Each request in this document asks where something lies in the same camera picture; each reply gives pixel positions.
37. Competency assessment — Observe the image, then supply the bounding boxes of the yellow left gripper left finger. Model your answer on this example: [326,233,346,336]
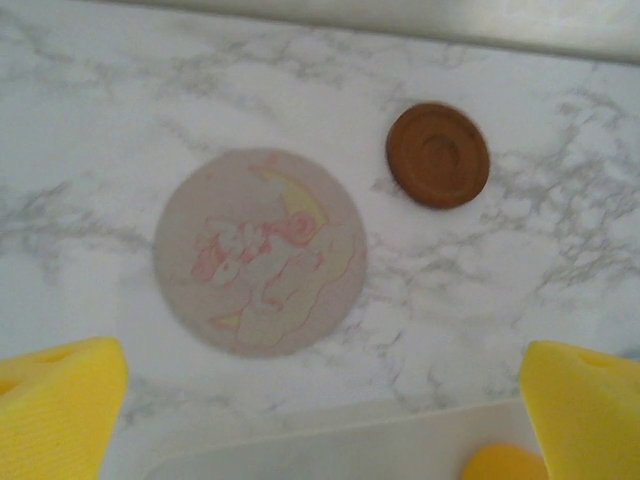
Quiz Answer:
[0,337,130,480]

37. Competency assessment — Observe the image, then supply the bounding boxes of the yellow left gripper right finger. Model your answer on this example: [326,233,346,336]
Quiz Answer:
[519,340,640,480]

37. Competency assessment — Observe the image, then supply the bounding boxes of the round unicorn print coaster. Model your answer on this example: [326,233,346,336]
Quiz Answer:
[152,147,369,360]

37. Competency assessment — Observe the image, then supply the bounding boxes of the round brown wooden coaster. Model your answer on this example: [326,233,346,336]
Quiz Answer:
[384,101,492,210]

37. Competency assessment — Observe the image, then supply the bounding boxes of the yellow mug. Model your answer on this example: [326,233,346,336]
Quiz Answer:
[459,443,549,480]

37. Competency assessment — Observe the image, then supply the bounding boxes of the white rectangular tray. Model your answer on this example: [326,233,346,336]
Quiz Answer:
[144,397,549,480]

